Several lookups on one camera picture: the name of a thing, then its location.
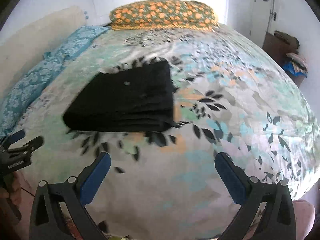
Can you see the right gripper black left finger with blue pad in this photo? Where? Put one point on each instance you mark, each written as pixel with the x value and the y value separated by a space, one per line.
pixel 47 220

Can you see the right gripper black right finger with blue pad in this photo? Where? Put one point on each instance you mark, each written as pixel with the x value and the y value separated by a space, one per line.
pixel 278 217

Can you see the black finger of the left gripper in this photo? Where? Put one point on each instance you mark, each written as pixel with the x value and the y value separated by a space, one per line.
pixel 13 159

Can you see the black pants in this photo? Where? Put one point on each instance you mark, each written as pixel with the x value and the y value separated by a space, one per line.
pixel 134 100

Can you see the pink floral clothing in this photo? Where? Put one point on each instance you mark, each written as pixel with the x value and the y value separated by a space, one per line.
pixel 305 214

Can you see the teal patterned blanket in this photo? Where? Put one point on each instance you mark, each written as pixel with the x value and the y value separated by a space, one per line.
pixel 30 86

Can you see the floral leaf-print bedsheet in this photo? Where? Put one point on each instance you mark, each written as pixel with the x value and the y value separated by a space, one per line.
pixel 229 96

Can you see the pile of clothes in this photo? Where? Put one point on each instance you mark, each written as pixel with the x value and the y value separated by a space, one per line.
pixel 295 65

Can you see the olive green folded cloth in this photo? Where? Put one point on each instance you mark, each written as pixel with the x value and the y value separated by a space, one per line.
pixel 288 39

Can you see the orange floral pillow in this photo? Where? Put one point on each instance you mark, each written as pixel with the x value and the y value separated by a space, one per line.
pixel 164 14

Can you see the white door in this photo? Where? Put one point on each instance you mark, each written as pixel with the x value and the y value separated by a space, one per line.
pixel 251 18

